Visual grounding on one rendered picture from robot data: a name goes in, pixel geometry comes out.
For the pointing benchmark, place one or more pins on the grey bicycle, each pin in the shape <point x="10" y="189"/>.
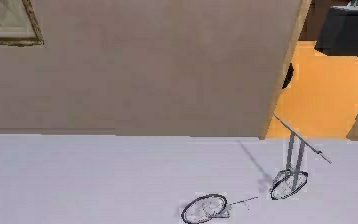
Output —
<point x="288" y="180"/>

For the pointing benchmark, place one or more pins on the gold framed wall picture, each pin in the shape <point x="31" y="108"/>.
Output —
<point x="7" y="20"/>

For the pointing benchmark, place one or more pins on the black cabinet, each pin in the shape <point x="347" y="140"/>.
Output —
<point x="345" y="31"/>

